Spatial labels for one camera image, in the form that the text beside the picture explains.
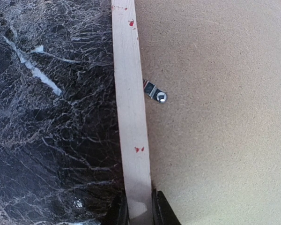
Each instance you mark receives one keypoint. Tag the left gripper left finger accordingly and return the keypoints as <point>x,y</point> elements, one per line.
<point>117,214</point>

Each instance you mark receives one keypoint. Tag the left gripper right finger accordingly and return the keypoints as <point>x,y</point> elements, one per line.
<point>163,214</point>

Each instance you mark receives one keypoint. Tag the brown cardboard backing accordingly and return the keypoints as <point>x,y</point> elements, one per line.
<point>215,145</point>

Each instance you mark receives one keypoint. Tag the red wooden picture frame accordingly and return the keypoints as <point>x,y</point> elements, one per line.
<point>131,112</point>

